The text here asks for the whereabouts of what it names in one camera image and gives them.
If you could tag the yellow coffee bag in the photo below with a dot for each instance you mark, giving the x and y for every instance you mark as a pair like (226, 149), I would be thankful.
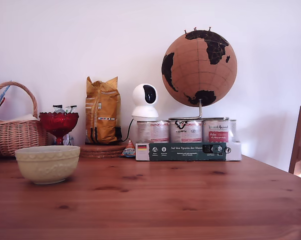
(102, 112)

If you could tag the pale green ceramic bowl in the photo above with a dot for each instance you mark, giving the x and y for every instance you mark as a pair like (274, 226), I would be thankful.
(48, 165)

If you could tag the tin can with red label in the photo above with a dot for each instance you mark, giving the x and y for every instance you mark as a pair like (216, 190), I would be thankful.
(153, 131)

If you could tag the tin can with black scribble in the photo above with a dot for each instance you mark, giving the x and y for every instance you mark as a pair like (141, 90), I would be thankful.
(186, 131)

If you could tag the small triangular orange packet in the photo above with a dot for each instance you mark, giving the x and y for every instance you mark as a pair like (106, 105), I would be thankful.
(128, 150)

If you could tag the green and white cardboard tray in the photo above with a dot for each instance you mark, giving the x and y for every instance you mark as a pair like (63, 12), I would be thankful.
(185, 151)

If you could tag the metal globe stand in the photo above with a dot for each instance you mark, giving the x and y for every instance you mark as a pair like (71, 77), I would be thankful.
(200, 111)

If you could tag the tin can with red panel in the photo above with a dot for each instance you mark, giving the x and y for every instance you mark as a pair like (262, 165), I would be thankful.
(215, 130)

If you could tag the cork globe with black continents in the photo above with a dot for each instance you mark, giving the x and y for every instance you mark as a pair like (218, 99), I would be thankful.
(195, 70)

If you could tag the small white and black object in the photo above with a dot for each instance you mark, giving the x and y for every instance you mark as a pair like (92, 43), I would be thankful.
(67, 140)

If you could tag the red glass footed dish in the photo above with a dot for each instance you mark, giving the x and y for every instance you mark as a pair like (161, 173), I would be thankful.
(58, 122)

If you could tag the white sachet with black top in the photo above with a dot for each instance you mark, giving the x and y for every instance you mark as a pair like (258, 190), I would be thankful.
(57, 108)

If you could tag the blue pen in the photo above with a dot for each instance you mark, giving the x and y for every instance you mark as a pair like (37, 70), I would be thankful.
(3, 96)

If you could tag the red pen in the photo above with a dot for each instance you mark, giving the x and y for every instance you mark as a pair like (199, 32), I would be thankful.
(1, 103)

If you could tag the white dome security camera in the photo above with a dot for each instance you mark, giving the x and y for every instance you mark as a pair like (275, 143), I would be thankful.
(143, 105)

